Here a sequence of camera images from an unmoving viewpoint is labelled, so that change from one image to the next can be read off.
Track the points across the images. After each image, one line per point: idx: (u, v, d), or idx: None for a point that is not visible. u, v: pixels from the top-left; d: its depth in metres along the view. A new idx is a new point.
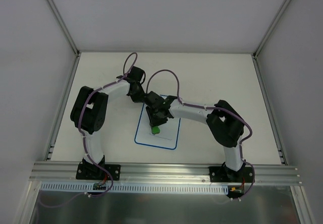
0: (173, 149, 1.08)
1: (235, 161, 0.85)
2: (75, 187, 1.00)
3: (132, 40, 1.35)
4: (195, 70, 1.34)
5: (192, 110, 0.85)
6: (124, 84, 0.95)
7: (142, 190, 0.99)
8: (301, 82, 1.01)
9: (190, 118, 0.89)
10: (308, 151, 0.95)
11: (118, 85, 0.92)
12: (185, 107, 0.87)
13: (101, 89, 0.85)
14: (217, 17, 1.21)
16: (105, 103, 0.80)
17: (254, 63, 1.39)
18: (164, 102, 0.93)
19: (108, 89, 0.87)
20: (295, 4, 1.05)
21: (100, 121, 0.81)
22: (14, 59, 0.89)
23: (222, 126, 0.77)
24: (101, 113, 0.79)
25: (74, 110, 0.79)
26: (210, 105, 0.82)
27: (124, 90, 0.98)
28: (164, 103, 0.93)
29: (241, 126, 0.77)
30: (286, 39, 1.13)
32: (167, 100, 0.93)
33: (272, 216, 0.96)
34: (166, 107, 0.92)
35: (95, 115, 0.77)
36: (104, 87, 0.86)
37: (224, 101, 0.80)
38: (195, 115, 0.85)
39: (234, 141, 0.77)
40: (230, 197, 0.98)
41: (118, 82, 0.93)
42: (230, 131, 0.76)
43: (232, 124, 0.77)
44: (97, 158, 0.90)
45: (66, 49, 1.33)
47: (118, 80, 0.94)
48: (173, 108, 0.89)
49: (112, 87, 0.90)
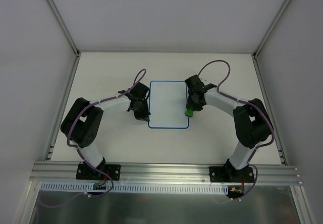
0: (186, 127, 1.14)
1: (241, 160, 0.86)
2: (75, 187, 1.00)
3: (132, 40, 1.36)
4: (192, 60, 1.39)
5: (225, 99, 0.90)
6: (124, 99, 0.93)
7: (142, 190, 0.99)
8: (301, 82, 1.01)
9: (222, 107, 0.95)
10: (309, 151, 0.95)
11: (117, 101, 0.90)
12: (220, 96, 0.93)
13: (97, 104, 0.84)
14: (217, 16, 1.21)
16: (98, 118, 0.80)
17: (254, 63, 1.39)
18: (203, 88, 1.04)
19: (105, 103, 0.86)
20: (295, 4, 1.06)
21: (90, 137, 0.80)
22: (14, 59, 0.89)
23: (247, 121, 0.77)
24: (92, 129, 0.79)
25: (65, 121, 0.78)
26: (243, 100, 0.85)
27: (125, 106, 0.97)
28: (203, 89, 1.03)
29: (268, 132, 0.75)
30: (286, 39, 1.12)
32: (208, 85, 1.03)
33: (273, 216, 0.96)
34: (203, 92, 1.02)
35: (86, 129, 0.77)
36: (101, 101, 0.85)
37: (260, 102, 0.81)
38: (228, 106, 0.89)
39: (253, 142, 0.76)
40: (230, 197, 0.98)
41: (118, 97, 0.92)
42: (254, 131, 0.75)
43: (259, 126, 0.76)
44: (95, 162, 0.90)
45: (67, 49, 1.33)
47: (119, 96, 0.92)
48: (210, 94, 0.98)
49: (110, 101, 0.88)
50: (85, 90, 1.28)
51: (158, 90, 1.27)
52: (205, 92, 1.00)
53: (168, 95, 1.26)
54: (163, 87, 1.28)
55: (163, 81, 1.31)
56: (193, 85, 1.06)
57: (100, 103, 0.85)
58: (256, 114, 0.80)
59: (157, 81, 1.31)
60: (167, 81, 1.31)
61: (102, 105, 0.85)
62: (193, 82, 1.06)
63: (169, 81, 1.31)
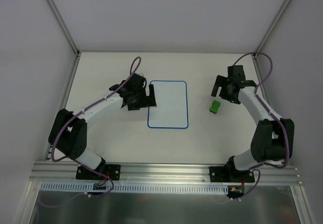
0: (185, 128, 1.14)
1: (244, 165, 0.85)
2: (75, 187, 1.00)
3: (132, 40, 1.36)
4: (192, 60, 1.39)
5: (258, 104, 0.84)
6: (114, 98, 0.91)
7: (142, 190, 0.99)
8: (301, 82, 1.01)
9: (249, 108, 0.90)
10: (308, 151, 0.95)
11: (105, 103, 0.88)
12: (254, 98, 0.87)
13: (81, 114, 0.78)
14: (217, 16, 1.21)
16: (83, 130, 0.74)
17: (254, 62, 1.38)
18: (243, 82, 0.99)
19: (90, 111, 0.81)
20: (296, 4, 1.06)
21: (79, 150, 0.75)
22: (14, 59, 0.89)
23: (267, 139, 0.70)
24: (78, 142, 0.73)
25: (51, 135, 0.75)
26: (275, 114, 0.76)
27: (117, 103, 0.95)
28: (242, 83, 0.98)
29: (280, 156, 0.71)
30: (286, 39, 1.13)
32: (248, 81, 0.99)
33: (273, 216, 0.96)
34: (241, 86, 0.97)
35: (70, 144, 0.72)
36: (85, 110, 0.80)
37: (291, 125, 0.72)
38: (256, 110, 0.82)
39: (263, 158, 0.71)
40: (230, 197, 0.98)
41: (107, 98, 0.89)
42: (268, 150, 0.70)
43: (277, 149, 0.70)
44: (94, 164, 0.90)
45: (67, 49, 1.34)
47: (107, 96, 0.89)
48: (245, 91, 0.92)
49: (97, 107, 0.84)
50: (84, 90, 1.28)
51: (158, 90, 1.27)
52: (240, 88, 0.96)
53: (168, 95, 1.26)
54: (163, 87, 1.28)
55: (163, 81, 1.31)
56: (234, 75, 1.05)
57: (84, 112, 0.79)
58: (280, 133, 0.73)
59: (157, 81, 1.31)
60: (167, 81, 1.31)
61: (87, 114, 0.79)
62: (234, 72, 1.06)
63: (168, 81, 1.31)
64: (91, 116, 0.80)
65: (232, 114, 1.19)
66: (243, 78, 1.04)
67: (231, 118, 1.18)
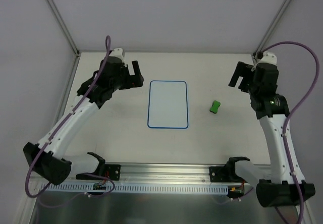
0: (185, 127, 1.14)
1: (240, 173, 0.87)
2: (75, 187, 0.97)
3: (132, 40, 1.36)
4: (192, 60, 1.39)
5: (279, 150, 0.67)
6: (84, 107, 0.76)
7: (142, 190, 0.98)
8: (302, 82, 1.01)
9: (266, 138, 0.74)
10: (309, 151, 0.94)
11: (73, 119, 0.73)
12: (279, 138, 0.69)
13: (48, 146, 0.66)
14: (217, 16, 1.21)
16: (54, 164, 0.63)
17: (254, 62, 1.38)
18: (272, 102, 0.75)
19: (57, 138, 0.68)
20: (297, 4, 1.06)
21: (63, 174, 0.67)
22: (14, 59, 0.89)
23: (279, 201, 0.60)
24: (55, 170, 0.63)
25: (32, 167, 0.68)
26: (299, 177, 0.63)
27: (95, 107, 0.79)
28: (272, 105, 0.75)
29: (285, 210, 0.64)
30: (287, 39, 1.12)
32: (280, 104, 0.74)
33: (273, 216, 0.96)
34: (269, 111, 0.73)
35: (49, 177, 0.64)
36: (50, 140, 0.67)
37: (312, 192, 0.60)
38: (276, 156, 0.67)
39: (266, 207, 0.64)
40: (230, 197, 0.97)
41: (74, 111, 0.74)
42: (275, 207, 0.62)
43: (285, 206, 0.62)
44: (92, 167, 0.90)
45: (66, 49, 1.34)
47: (73, 110, 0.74)
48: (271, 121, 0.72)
49: (63, 130, 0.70)
50: None
51: (158, 90, 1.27)
52: (267, 113, 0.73)
53: (168, 95, 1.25)
54: (163, 87, 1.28)
55: (163, 81, 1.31)
56: (262, 82, 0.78)
57: (51, 141, 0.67)
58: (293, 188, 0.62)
59: (157, 81, 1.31)
60: (167, 81, 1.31)
61: (53, 144, 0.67)
62: (263, 81, 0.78)
63: (169, 81, 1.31)
64: (61, 143, 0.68)
65: (232, 114, 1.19)
66: (272, 91, 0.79)
67: (231, 118, 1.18)
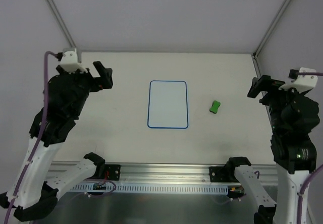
0: (185, 127, 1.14)
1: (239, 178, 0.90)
2: (75, 187, 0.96)
3: (132, 40, 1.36)
4: (192, 60, 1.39)
5: (291, 206, 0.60)
6: (41, 151, 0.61)
7: (142, 190, 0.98)
8: None
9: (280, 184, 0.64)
10: None
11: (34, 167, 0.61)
12: (294, 195, 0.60)
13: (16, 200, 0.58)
14: (217, 16, 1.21)
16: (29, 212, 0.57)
17: (254, 62, 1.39)
18: (299, 156, 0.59)
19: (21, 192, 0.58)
20: (297, 4, 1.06)
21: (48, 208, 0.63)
22: (14, 59, 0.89)
23: None
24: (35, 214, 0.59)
25: None
26: None
27: (53, 146, 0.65)
28: (298, 158, 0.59)
29: None
30: (287, 39, 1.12)
32: (307, 156, 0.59)
33: None
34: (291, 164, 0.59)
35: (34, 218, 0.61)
36: (15, 195, 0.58)
37: None
38: (283, 207, 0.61)
39: None
40: (229, 197, 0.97)
41: (30, 160, 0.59)
42: None
43: None
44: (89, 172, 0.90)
45: (66, 49, 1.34)
47: (29, 159, 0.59)
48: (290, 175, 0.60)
49: (25, 182, 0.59)
50: None
51: (157, 90, 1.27)
52: (288, 168, 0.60)
53: (168, 95, 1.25)
54: (163, 87, 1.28)
55: (163, 81, 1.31)
56: (295, 126, 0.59)
57: (17, 196, 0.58)
58: None
59: (157, 81, 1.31)
60: (167, 81, 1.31)
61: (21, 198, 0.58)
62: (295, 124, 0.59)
63: (168, 81, 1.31)
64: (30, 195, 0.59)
65: (232, 114, 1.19)
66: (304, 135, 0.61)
67: (231, 118, 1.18)
